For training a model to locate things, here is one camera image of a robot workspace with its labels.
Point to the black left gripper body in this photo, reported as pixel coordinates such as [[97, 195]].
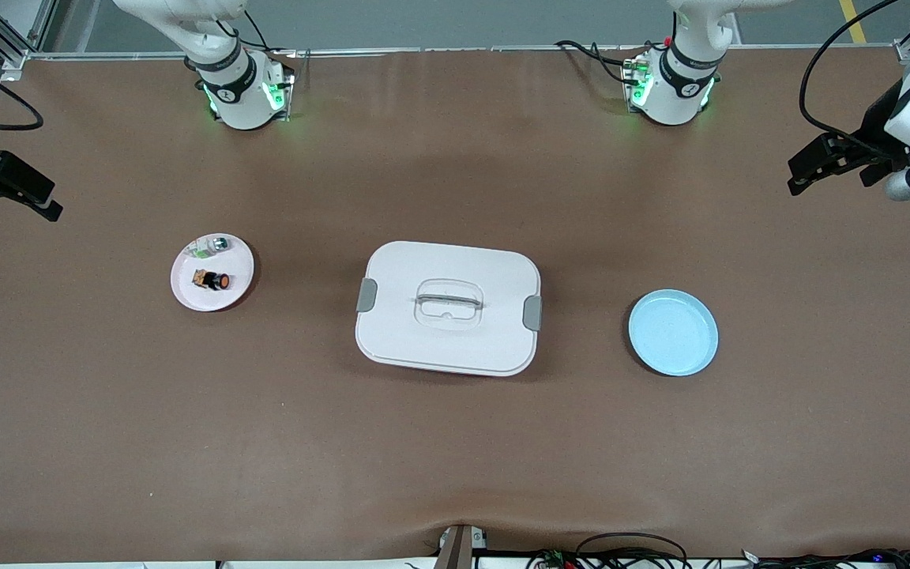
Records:
[[874, 128]]

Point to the orange push-button switch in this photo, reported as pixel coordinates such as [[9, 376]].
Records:
[[218, 280]]

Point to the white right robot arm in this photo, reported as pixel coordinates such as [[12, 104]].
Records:
[[238, 87]]

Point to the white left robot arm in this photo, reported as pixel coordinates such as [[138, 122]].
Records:
[[684, 87]]

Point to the pink round plate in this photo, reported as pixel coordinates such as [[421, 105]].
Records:
[[210, 302]]

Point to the light blue round plate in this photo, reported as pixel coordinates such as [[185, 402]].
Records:
[[672, 332]]

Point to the white lidded rectangular container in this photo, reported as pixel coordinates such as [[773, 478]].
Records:
[[423, 348]]

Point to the brown table cover mat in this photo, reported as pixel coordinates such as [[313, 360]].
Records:
[[455, 442]]

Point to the green push-button switch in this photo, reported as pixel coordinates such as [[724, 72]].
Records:
[[206, 251]]

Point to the brown camera mount post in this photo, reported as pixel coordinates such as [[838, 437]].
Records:
[[456, 549]]

